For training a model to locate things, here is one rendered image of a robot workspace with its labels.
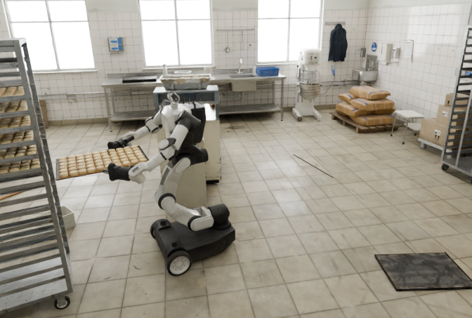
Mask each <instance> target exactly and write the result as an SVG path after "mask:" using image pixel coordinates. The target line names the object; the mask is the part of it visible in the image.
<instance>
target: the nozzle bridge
mask: <svg viewBox="0 0 472 318"><path fill-rule="evenodd" d="M169 92H170V91H166V90H165V88H164V87H156V89H155V90H154V92H153V99H154V107H156V114H157V113H158V112H159V111H160V110H161V108H160V106H161V104H162V101H163V100H168V101H170V100H169V99H168V97H167V95H168V93H169ZM172 92H174V93H176V94H177V95H178V94H179V97H180V102H178V103H180V104H183V96H184V94H185V103H192V101H194V97H196V103H198V104H200V105H201V104H214V103H215V115H216V117H219V106H218V105H219V93H218V87H217V85H214V86H207V89H197V90H176V91H172ZM195 93H196V95H195ZM201 93H202V94H201ZM189 96H190V102H189V99H188V98H189ZM200 96H201V97H202V101H201V102H200V101H199V97H200Z"/></svg>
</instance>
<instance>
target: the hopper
mask: <svg viewBox="0 0 472 318"><path fill-rule="evenodd" d="M200 76H202V77H204V78H194V77H200ZM181 77H184V78H185V79H179V78H181ZM210 78H211V75H210V74H182V75H162V76H161V77H160V79H159V80H160V81H161V83H162V85H163V87H164V88H165V90H166V91H176V90H197V89H207V86H208V84H209V81H210Z"/></svg>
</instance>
